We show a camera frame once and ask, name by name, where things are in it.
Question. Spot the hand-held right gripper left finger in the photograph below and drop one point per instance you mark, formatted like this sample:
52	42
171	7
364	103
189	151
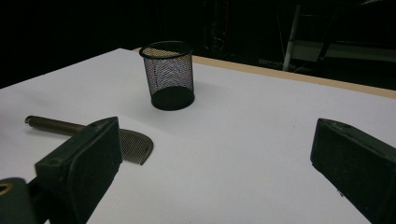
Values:
81	168

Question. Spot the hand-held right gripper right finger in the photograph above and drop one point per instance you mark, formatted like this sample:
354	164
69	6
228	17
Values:
358	168

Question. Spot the dark brown comb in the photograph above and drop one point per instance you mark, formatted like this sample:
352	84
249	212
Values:
49	124

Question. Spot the black mesh pen holder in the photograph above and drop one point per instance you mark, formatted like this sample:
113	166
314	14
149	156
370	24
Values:
172	99

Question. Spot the white paper sheet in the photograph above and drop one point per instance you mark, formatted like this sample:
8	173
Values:
233	140

